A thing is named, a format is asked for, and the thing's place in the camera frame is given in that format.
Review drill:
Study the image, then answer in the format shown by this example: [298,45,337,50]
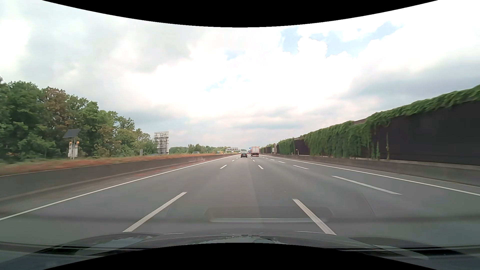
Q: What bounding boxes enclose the grey concrete median barrier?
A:
[0,154,235,200]

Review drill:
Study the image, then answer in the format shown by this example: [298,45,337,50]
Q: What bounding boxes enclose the grey lattice gantry tower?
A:
[154,131,170,155]

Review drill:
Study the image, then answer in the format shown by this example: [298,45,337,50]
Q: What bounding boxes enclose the solar panel sign post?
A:
[62,128,81,160]

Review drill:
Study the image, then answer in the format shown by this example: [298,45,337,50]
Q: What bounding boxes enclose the row of green trees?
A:
[0,77,158,164]

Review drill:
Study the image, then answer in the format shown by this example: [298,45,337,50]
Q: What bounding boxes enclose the distant green trees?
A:
[169,143,230,155]

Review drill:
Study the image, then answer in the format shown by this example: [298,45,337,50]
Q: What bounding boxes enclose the car's own bonnet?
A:
[0,232,480,270]

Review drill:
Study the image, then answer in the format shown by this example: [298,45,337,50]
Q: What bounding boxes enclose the ivy-covered dark noise barrier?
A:
[260,85,480,167]

